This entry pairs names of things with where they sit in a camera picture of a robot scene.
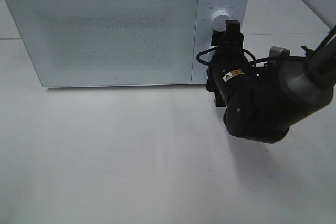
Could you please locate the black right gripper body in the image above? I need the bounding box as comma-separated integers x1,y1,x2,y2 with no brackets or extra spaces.
206,33,246,107

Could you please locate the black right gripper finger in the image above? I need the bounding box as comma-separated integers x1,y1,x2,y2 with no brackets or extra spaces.
225,20,241,40
211,31,225,46

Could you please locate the white microwave door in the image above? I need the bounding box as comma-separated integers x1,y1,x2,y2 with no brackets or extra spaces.
6,0,197,88

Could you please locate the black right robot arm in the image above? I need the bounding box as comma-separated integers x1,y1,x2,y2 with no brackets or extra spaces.
206,20,335,143

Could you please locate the upper white power knob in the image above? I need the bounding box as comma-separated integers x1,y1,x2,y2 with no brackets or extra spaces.
210,9,232,32

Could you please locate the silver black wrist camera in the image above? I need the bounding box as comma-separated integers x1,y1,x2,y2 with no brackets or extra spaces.
264,46,290,67

